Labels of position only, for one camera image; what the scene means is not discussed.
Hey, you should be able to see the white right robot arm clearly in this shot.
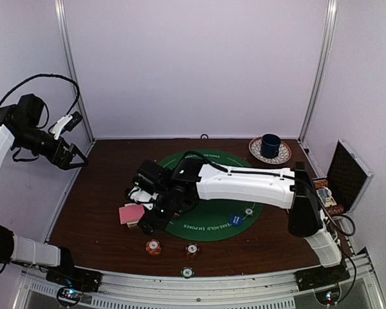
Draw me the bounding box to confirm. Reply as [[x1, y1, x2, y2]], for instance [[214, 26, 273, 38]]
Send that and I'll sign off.
[[127, 153, 342, 285]]

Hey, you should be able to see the red chip stack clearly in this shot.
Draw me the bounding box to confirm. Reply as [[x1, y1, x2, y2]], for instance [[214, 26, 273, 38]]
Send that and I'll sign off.
[[145, 239, 161, 256]]

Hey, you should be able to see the green 20 chip stack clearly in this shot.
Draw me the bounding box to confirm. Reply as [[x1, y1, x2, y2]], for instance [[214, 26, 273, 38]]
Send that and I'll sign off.
[[181, 267, 194, 279]]

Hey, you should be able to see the dark blue mug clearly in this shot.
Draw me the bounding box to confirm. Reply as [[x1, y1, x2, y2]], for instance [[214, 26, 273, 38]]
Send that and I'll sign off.
[[261, 133, 281, 158]]

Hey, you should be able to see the aluminium poker chip case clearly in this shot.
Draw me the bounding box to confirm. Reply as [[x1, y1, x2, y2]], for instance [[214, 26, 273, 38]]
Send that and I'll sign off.
[[313, 139, 374, 214]]

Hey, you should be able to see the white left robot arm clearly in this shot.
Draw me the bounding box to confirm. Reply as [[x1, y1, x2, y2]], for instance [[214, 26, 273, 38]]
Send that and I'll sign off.
[[0, 95, 88, 286]]

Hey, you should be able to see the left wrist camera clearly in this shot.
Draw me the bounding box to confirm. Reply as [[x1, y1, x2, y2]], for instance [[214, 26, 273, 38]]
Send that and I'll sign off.
[[50, 111, 82, 140]]

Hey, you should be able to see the aluminium frame post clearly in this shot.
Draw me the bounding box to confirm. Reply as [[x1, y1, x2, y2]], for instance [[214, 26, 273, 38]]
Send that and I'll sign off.
[[299, 0, 338, 144], [54, 0, 95, 144]]

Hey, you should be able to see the right aluminium frame post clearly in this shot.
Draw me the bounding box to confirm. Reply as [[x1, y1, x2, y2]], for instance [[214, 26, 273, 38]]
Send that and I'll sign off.
[[299, 0, 338, 144]]

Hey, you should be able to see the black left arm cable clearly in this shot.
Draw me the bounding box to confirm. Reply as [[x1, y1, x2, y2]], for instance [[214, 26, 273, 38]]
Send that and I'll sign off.
[[0, 73, 80, 123]]

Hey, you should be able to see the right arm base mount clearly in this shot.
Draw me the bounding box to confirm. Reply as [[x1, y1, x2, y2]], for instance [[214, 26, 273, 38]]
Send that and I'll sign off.
[[295, 260, 351, 306]]

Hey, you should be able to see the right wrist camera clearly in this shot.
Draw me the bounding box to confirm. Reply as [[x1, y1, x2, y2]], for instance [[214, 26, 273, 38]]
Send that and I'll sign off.
[[126, 160, 169, 207]]

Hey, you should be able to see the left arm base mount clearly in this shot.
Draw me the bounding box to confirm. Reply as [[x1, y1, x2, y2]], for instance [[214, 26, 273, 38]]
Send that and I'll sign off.
[[44, 247, 102, 308]]

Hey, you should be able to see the brown 100 chip stack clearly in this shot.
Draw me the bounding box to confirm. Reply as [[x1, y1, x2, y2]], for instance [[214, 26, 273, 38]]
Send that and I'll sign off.
[[185, 243, 199, 258]]

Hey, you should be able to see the red backed card deck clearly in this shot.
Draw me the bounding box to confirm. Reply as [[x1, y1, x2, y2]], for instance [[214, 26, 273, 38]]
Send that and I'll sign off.
[[118, 205, 145, 225]]

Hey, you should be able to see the left aluminium frame post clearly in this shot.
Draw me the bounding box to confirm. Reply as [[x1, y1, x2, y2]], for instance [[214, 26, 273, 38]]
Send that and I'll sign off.
[[54, 0, 95, 144]]

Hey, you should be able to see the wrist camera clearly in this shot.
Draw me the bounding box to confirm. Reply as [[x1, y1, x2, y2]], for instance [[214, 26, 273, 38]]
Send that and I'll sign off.
[[126, 160, 169, 207], [50, 111, 82, 140]]

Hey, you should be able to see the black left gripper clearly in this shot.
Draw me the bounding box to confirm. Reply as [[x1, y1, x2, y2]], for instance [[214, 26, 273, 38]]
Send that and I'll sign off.
[[12, 124, 88, 169]]

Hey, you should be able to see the patterned saucer plate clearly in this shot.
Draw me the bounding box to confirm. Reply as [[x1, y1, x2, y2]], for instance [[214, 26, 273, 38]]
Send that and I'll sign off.
[[248, 134, 291, 165]]

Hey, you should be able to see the playing card box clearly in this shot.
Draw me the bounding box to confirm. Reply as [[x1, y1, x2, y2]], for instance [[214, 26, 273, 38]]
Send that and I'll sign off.
[[124, 203, 142, 228]]

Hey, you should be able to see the round green poker mat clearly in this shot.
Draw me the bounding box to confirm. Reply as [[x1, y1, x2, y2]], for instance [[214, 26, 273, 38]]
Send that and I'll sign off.
[[154, 149, 265, 241]]

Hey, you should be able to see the aluminium table front rail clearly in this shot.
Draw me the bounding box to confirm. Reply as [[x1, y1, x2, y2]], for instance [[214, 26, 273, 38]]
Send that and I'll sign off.
[[17, 252, 382, 309]]

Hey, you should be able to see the blue small blind button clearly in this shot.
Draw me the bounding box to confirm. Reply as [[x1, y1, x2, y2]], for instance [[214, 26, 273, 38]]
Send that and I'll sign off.
[[229, 215, 244, 227]]

